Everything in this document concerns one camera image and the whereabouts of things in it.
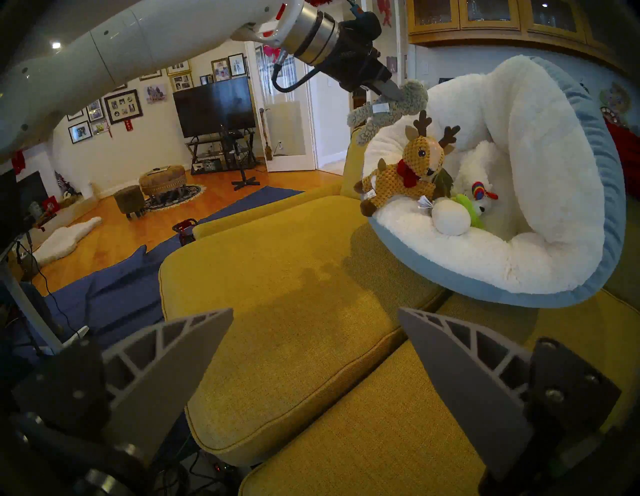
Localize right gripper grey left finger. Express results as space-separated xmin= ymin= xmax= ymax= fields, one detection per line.
xmin=12 ymin=307 xmax=234 ymax=463

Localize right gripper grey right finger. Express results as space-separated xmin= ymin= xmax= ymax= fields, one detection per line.
xmin=397 ymin=307 xmax=622 ymax=482

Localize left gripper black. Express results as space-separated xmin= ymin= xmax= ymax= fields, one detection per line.
xmin=320 ymin=10 xmax=405 ymax=102

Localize grey shaggy plush toy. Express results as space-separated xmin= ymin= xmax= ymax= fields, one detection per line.
xmin=347 ymin=80 xmax=429 ymax=146

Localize crochet reindeer plush toy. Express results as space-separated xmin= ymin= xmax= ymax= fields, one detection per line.
xmin=354 ymin=110 xmax=461 ymax=217

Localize white llama plush toy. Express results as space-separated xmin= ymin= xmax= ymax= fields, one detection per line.
xmin=452 ymin=140 xmax=501 ymax=216

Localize green white leek plush toy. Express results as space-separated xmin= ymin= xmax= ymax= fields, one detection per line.
xmin=417 ymin=167 xmax=473 ymax=237

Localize bright green cactus plush toy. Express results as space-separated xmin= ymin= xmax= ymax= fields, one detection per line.
xmin=452 ymin=194 xmax=485 ymax=230

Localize white blue dog bed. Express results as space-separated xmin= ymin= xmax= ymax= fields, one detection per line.
xmin=362 ymin=55 xmax=627 ymax=308

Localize blue floor rug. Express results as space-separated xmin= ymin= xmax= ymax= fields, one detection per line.
xmin=15 ymin=186 xmax=303 ymax=361

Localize white door with mirror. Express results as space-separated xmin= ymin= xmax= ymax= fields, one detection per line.
xmin=245 ymin=42 xmax=317 ymax=172

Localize small hanging broom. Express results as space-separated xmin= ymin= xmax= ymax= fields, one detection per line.
xmin=260 ymin=107 xmax=273 ymax=161

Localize white stand leg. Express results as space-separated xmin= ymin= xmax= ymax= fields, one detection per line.
xmin=0 ymin=240 xmax=91 ymax=356

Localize red black bag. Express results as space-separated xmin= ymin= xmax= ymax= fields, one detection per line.
xmin=172 ymin=218 xmax=198 ymax=246

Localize yellow sofa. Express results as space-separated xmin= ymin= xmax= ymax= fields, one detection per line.
xmin=159 ymin=127 xmax=640 ymax=496

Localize white fur rug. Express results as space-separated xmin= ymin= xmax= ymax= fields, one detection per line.
xmin=32 ymin=216 xmax=103 ymax=268

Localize black tripod stand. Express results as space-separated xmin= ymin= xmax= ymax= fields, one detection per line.
xmin=220 ymin=127 xmax=261 ymax=191

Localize black television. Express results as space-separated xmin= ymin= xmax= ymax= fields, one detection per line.
xmin=172 ymin=76 xmax=257 ymax=139

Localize brown round stool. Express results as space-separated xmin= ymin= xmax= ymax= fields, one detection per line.
xmin=114 ymin=185 xmax=147 ymax=218

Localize television stand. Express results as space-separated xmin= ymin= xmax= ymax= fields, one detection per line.
xmin=185 ymin=129 xmax=257 ymax=175

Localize round patterned rug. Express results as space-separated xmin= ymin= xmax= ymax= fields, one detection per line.
xmin=145 ymin=184 xmax=206 ymax=212

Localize wicker basket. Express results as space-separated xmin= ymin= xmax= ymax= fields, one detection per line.
xmin=139 ymin=165 xmax=187 ymax=198

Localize red blanket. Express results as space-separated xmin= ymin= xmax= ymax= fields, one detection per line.
xmin=605 ymin=117 xmax=640 ymax=198

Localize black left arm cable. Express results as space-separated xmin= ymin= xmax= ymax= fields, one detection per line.
xmin=271 ymin=50 xmax=321 ymax=94

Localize wooden wall cabinets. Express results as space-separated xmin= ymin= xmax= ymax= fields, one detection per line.
xmin=406 ymin=0 xmax=621 ymax=66

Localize cartoon child wall decoration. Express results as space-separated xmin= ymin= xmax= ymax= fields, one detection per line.
xmin=600 ymin=82 xmax=632 ymax=118

